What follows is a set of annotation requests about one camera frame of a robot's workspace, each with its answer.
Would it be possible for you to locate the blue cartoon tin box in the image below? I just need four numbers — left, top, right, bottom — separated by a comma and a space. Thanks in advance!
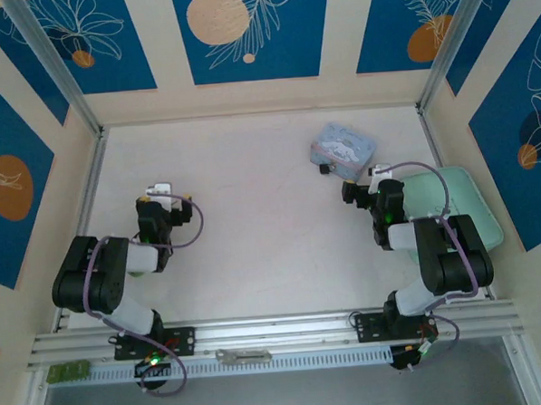
306, 119, 381, 186

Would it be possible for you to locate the black base plate right arm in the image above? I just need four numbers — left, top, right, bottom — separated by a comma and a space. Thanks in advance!
353, 309, 440, 345

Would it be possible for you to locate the black base plate left arm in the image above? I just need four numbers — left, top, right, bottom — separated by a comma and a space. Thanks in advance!
111, 324, 198, 362

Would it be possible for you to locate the mint green tray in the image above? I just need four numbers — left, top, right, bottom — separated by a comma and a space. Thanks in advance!
398, 162, 507, 264

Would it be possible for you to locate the black controller board green light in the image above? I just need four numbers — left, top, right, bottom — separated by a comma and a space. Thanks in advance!
390, 342, 438, 373
132, 355, 172, 380

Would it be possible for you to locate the silver metal latch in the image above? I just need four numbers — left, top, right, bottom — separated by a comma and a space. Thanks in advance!
214, 345, 274, 366

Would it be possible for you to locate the green circuit board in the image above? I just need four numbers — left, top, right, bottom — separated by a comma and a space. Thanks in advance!
45, 360, 93, 385

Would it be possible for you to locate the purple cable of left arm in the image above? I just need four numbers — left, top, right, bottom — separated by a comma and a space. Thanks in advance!
78, 194, 215, 401

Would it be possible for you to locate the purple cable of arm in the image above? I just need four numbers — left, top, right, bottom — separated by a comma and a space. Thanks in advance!
372, 157, 484, 375
78, 194, 215, 401

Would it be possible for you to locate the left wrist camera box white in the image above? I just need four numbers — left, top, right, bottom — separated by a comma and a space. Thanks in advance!
144, 181, 184, 213

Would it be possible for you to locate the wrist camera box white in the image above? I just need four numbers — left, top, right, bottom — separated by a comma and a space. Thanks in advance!
144, 181, 184, 213
368, 161, 394, 183

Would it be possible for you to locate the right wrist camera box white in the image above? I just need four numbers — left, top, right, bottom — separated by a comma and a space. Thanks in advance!
368, 161, 394, 183

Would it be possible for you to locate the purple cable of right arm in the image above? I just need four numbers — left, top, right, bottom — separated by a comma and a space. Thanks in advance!
372, 157, 484, 375

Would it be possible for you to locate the long aluminium base rail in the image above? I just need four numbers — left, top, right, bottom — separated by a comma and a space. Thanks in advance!
24, 297, 528, 370

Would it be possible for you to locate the aluminium frame post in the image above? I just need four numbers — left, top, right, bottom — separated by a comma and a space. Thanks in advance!
411, 0, 503, 115
1, 0, 105, 140

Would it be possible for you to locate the white slotted cable duct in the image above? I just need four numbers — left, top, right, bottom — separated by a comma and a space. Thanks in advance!
85, 344, 396, 386

